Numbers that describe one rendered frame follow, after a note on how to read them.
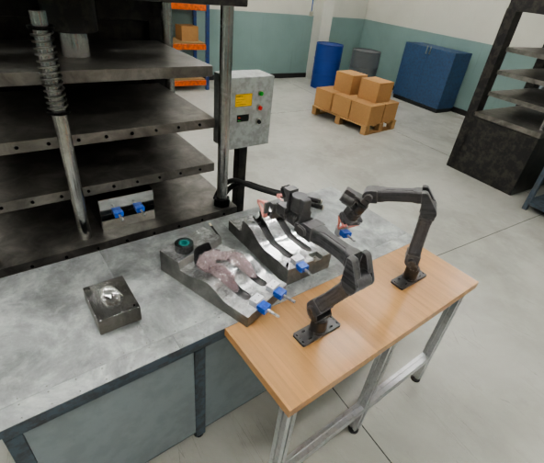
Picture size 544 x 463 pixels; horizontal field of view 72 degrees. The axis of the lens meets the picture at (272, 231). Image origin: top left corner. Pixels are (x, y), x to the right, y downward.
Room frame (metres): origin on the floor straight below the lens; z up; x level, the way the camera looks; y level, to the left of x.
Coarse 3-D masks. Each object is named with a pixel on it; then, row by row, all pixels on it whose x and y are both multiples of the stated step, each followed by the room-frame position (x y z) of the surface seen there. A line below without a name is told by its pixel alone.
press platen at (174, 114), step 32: (0, 96) 1.87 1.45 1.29; (32, 96) 1.93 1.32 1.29; (96, 96) 2.06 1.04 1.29; (128, 96) 2.12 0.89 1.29; (160, 96) 2.20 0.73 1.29; (0, 128) 1.48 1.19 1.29; (32, 128) 1.52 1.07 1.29; (96, 128) 1.61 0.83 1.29; (128, 128) 1.65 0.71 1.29; (160, 128) 1.74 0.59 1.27; (192, 128) 1.85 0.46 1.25
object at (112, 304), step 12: (120, 276) 1.12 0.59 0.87; (84, 288) 1.03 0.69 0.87; (96, 288) 1.04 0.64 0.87; (108, 288) 1.05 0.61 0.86; (120, 288) 1.05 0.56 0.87; (96, 300) 0.98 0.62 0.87; (108, 300) 1.01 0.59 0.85; (120, 300) 1.00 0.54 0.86; (132, 300) 1.00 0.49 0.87; (96, 312) 0.92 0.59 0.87; (108, 312) 0.93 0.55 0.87; (120, 312) 0.93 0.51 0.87; (132, 312) 0.96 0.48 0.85; (96, 324) 0.91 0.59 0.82; (108, 324) 0.90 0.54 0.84; (120, 324) 0.93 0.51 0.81
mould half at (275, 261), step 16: (240, 224) 1.62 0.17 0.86; (256, 224) 1.53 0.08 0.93; (272, 224) 1.56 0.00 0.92; (288, 224) 1.59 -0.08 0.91; (240, 240) 1.55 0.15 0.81; (256, 240) 1.45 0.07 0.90; (288, 240) 1.50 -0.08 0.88; (304, 240) 1.51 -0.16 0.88; (256, 256) 1.44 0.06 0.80; (272, 256) 1.35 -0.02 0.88; (304, 256) 1.37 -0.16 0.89; (272, 272) 1.34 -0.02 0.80; (288, 272) 1.26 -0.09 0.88; (304, 272) 1.33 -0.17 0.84
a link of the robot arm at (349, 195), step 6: (348, 186) 1.54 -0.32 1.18; (348, 192) 1.51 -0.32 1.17; (354, 192) 1.51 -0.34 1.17; (342, 198) 1.50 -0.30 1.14; (348, 198) 1.50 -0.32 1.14; (354, 198) 1.50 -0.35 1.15; (360, 198) 1.48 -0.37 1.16; (366, 198) 1.45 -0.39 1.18; (348, 204) 1.49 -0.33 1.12; (366, 204) 1.46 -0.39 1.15
